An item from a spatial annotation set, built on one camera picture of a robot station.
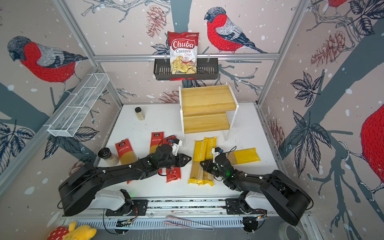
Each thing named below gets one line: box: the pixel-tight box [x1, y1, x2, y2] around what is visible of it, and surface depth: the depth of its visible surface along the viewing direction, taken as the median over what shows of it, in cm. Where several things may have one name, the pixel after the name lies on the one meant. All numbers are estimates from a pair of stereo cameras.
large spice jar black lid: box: [98, 147, 120, 166], surface depth 83 cm
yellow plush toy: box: [63, 221, 97, 240], surface depth 64 cm
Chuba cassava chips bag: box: [167, 31, 199, 75], surface depth 87 cm
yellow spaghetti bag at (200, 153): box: [188, 139, 208, 186], surface depth 87 cm
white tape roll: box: [278, 221, 305, 240], surface depth 66 cm
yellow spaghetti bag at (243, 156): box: [227, 148, 261, 165], surface depth 92 cm
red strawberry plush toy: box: [46, 226, 69, 240], surface depth 64 cm
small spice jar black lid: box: [134, 106, 145, 121], surface depth 108 cm
